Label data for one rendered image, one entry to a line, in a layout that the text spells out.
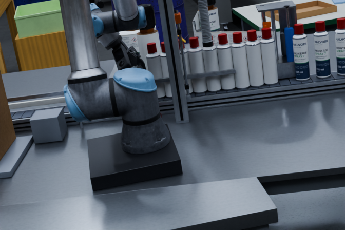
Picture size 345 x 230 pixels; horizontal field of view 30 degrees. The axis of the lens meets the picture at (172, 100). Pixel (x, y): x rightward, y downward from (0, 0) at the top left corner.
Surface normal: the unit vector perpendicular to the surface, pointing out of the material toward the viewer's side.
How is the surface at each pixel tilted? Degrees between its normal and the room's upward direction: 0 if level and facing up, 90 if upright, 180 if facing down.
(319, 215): 0
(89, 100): 78
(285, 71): 90
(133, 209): 0
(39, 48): 90
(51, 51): 90
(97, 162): 4
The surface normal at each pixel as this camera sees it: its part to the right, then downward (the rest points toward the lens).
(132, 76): -0.01, -0.93
